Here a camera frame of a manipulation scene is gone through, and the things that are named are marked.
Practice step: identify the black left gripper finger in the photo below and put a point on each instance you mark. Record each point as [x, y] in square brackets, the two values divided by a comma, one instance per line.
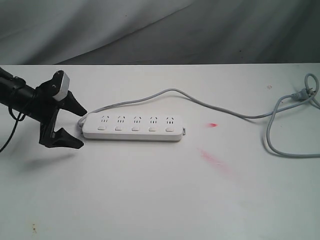
[70, 104]
[62, 139]

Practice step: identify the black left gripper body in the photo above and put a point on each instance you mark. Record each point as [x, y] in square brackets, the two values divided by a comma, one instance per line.
[48, 109]

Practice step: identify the white five-outlet power strip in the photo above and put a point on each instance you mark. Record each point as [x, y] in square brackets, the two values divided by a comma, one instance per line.
[133, 127]

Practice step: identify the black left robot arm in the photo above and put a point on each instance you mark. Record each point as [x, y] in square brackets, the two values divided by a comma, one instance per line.
[19, 99]

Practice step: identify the grey backdrop cloth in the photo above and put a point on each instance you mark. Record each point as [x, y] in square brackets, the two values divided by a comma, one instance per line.
[159, 32]

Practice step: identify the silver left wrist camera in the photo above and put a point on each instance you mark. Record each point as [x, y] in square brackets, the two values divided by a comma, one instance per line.
[60, 83]

